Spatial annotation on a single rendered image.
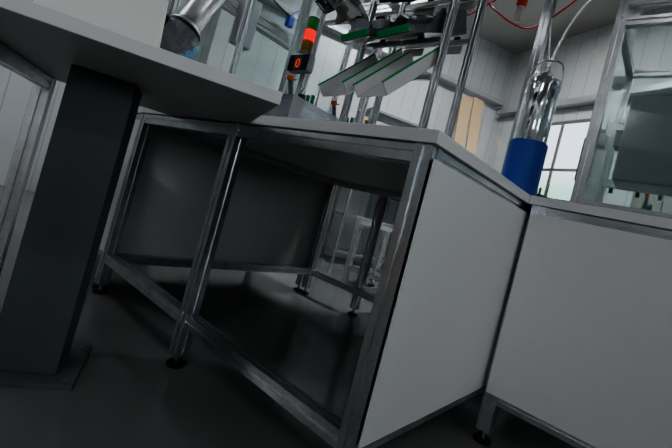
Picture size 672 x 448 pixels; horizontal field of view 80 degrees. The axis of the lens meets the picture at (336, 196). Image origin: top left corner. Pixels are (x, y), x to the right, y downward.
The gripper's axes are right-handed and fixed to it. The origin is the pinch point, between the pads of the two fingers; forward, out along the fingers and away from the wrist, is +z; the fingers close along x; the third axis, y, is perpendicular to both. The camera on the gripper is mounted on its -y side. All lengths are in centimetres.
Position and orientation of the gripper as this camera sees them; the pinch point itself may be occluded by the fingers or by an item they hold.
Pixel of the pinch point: (360, 19)
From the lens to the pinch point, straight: 144.1
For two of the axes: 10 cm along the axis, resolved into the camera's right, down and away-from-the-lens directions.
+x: 4.6, 1.8, -8.7
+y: -6.3, 7.6, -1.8
